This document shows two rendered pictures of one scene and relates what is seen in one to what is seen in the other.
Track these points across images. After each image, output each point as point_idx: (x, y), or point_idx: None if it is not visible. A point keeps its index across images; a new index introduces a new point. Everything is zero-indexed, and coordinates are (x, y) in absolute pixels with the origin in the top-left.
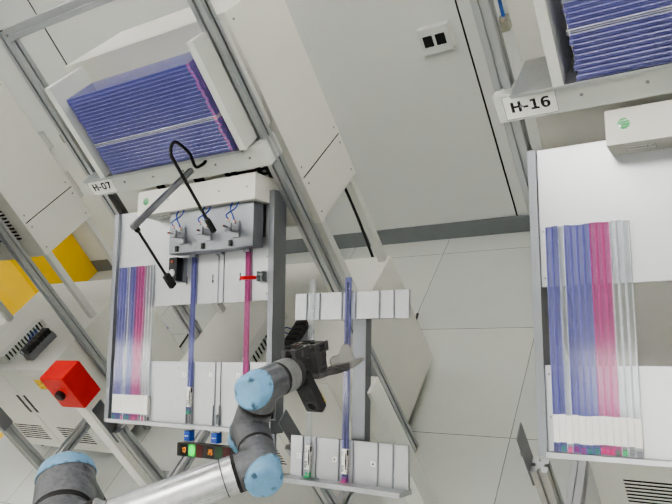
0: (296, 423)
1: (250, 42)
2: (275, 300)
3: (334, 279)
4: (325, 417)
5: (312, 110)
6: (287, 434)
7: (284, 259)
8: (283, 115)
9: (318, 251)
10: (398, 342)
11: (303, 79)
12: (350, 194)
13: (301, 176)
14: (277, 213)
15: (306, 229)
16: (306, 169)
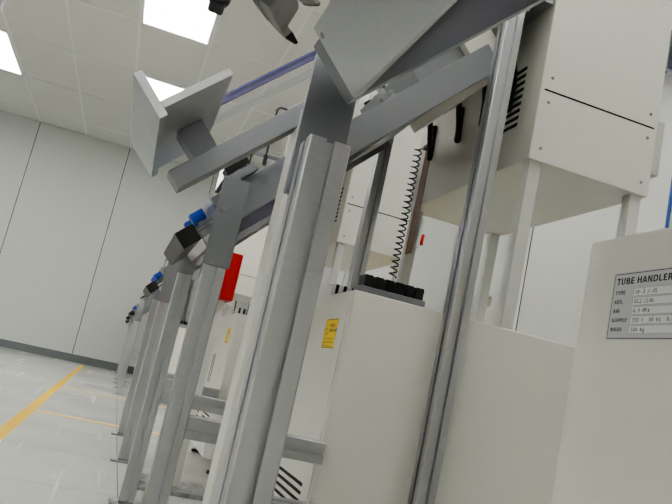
0: (298, 400)
1: None
2: (372, 115)
3: (476, 201)
4: (319, 385)
5: (628, 62)
6: (220, 202)
7: (429, 105)
8: (574, 14)
9: (482, 146)
10: (528, 472)
11: (642, 27)
12: (619, 221)
13: (543, 84)
14: (467, 63)
15: (488, 109)
16: (558, 89)
